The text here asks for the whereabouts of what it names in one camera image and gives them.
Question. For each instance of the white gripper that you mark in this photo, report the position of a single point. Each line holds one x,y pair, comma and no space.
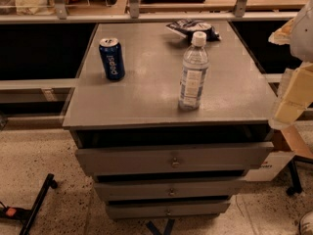
303,38

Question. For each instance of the clear plastic water bottle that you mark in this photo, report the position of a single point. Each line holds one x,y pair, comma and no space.
194,68

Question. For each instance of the blue pepsi can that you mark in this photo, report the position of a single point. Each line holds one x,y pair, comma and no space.
111,56

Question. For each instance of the cardboard box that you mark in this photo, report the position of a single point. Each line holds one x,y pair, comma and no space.
287,145

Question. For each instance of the black chip bag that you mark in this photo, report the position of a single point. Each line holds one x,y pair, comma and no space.
187,27

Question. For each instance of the top grey drawer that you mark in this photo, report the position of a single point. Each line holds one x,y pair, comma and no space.
173,158

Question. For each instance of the grey drawer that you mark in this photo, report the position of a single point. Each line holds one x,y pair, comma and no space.
173,158
168,189
170,209

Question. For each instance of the black chair leg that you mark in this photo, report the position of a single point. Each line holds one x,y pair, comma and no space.
295,181

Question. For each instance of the grey drawer cabinet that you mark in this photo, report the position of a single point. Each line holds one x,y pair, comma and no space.
142,109

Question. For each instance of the white shoe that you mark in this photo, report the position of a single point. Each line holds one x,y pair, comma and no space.
306,224

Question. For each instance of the middle grey drawer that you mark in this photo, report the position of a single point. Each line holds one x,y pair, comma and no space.
168,189

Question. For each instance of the bottom grey drawer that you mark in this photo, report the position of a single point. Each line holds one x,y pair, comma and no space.
170,209

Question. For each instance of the black stand leg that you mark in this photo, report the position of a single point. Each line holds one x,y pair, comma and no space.
24,216

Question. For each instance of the metal shelf frame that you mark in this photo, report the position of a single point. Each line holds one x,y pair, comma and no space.
89,11

